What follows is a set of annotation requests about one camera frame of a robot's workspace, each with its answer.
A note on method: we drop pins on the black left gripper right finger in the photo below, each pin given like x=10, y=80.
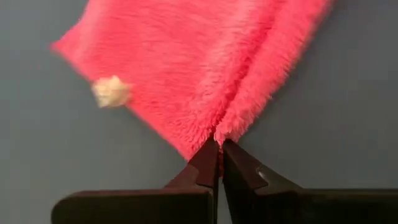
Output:
x=280, y=208

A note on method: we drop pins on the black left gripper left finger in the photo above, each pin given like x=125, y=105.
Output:
x=174, y=205

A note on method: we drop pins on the pink fluffy towel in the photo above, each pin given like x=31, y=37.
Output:
x=186, y=62

